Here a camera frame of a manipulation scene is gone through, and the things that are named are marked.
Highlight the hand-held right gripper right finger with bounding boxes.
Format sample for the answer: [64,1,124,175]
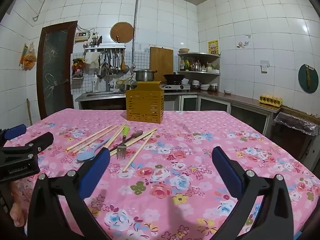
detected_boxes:
[212,146,294,240]

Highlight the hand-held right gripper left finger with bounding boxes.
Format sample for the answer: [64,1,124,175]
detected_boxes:
[27,148,111,240]

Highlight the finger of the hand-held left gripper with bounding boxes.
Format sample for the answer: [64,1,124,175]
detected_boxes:
[0,132,54,153]
[0,124,27,142]

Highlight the light blue plastic spoon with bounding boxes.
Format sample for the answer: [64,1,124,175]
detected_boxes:
[76,136,113,162]

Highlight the pile of wooden chopsticks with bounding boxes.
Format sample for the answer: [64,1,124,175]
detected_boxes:
[65,124,158,173]

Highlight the brown wooden spoon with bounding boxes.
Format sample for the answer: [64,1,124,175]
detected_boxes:
[109,130,144,153]

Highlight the yellow slotted utensil holder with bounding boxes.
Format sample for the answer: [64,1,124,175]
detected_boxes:
[126,81,165,124]

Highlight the row of hanging kitchen utensils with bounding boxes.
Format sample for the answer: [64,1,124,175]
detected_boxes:
[96,49,130,79]

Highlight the person's left hand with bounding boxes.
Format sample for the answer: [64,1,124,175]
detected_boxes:
[9,181,28,227]

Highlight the pink floral tablecloth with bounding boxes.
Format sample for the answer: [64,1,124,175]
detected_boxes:
[0,108,320,240]

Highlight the hanging orange plastic bags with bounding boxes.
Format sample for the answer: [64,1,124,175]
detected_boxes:
[20,44,37,70]

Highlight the brown framed glass door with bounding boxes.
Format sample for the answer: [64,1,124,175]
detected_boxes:
[37,21,78,120]

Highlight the steel sink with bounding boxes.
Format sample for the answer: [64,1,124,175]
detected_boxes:
[81,91,125,98]

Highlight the tray of eggs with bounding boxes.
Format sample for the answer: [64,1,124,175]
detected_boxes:
[259,95,283,106]

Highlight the trash bin with plastic bag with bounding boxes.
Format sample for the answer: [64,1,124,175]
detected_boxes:
[274,112,320,160]

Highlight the hanging white cloth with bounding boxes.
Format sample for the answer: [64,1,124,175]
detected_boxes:
[85,52,99,68]

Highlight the steel gas stove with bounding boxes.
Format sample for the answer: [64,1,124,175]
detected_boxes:
[159,83,191,92]

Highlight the steel cooking pot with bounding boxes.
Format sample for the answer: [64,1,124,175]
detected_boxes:
[133,69,157,82]

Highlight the black wok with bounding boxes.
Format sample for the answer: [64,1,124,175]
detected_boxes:
[163,73,185,85]

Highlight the cutlery cup with knives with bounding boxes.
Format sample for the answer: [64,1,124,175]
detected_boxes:
[89,35,103,47]

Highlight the row of condiment bottles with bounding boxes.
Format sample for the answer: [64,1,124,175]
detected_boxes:
[179,56,220,72]

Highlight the round green hanging board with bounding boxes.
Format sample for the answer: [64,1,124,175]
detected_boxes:
[298,64,319,94]

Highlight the wooden cutting board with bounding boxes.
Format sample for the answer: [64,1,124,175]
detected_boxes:
[149,47,174,82]

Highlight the wooden-handled broom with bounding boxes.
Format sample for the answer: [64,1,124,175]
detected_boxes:
[27,99,33,126]

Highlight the wire basket with colourful items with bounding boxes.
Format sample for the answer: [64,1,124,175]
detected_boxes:
[72,57,85,80]

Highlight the steel wall rack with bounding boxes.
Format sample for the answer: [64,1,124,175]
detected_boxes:
[84,44,127,53]

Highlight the corner wall shelf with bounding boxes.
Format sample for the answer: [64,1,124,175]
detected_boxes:
[177,52,221,75]

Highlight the yellow wall poster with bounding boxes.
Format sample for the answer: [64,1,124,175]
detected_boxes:
[207,39,219,55]

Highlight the grey wall pipe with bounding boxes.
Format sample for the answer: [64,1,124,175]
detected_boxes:
[32,0,140,67]

